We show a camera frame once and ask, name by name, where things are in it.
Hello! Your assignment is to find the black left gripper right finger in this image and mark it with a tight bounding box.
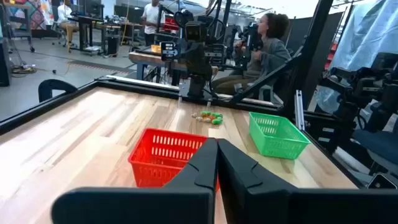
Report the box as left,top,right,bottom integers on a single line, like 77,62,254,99
216,138,398,224

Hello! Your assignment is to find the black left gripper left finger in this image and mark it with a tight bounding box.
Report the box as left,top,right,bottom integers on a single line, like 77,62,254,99
51,138,219,224

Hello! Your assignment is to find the wooden workbench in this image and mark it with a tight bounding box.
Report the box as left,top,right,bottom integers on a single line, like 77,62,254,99
128,46,220,86

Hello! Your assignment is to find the red plastic basket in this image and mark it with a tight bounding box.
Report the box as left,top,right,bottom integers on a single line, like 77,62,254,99
127,128,220,192

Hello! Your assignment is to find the person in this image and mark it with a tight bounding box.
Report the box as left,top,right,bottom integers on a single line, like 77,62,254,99
211,12,292,97
57,0,80,44
141,0,166,47

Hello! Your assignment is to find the green plastic basket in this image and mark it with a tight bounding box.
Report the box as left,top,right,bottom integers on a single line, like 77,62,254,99
248,111,312,161

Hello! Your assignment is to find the black desk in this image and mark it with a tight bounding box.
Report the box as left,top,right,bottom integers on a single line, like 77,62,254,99
67,14,123,57

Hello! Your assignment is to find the black chair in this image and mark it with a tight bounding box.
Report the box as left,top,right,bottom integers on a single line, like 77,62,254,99
37,78,78,103

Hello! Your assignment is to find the black robot equipment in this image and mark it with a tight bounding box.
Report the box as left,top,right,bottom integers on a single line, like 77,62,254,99
317,52,398,156

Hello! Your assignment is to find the light blue cloth cover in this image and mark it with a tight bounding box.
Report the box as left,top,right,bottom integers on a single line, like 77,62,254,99
315,0,398,114

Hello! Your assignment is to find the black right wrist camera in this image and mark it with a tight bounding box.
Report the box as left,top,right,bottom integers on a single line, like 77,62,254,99
183,21,208,43

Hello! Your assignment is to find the silver aluminium bracket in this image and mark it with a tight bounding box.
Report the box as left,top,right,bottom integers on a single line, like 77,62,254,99
294,89,306,131

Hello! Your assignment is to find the colourful wall hanging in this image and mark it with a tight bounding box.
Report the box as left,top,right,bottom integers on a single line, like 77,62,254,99
8,0,55,30

